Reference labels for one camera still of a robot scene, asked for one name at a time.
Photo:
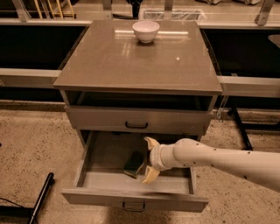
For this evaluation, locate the black stand leg left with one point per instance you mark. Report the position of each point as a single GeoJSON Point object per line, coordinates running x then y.
{"type": "Point", "coordinates": [30, 213]}

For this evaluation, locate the black stand leg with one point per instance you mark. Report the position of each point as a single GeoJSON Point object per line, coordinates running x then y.
{"type": "Point", "coordinates": [30, 213]}
{"type": "Point", "coordinates": [234, 113]}

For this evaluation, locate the black middle drawer handle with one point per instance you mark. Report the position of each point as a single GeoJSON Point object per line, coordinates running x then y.
{"type": "Point", "coordinates": [133, 207]}

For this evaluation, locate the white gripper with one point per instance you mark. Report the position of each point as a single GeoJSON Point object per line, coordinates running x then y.
{"type": "Point", "coordinates": [156, 157]}

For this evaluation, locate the white ceramic bowl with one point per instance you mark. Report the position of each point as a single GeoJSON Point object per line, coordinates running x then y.
{"type": "Point", "coordinates": [145, 30]}

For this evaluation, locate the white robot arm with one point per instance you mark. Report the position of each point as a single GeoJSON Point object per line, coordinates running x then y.
{"type": "Point", "coordinates": [258, 167]}

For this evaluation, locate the black drawer handle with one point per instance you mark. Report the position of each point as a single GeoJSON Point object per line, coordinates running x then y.
{"type": "Point", "coordinates": [133, 207]}
{"type": "Point", "coordinates": [136, 126]}

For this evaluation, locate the closed grey upper drawer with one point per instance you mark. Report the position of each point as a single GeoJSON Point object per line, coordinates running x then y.
{"type": "Point", "coordinates": [160, 120]}

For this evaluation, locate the green yellow sponge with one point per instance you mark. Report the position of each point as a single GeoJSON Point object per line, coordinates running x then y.
{"type": "Point", "coordinates": [134, 164]}

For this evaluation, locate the black stand leg right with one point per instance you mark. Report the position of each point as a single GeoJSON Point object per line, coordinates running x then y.
{"type": "Point", "coordinates": [234, 113]}

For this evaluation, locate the grey drawer cabinet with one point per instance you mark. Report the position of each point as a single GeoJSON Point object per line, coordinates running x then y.
{"type": "Point", "coordinates": [111, 68]}

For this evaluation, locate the open middle drawer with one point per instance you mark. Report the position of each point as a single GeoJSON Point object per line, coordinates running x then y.
{"type": "Point", "coordinates": [100, 180]}

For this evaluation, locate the yellow wooden frame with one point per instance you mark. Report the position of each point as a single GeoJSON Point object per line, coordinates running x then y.
{"type": "Point", "coordinates": [53, 9]}

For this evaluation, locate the black upper drawer handle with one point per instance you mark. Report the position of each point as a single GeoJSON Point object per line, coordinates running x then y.
{"type": "Point", "coordinates": [136, 126]}

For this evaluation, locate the grey metal rail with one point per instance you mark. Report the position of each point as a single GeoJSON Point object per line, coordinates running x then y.
{"type": "Point", "coordinates": [231, 85]}

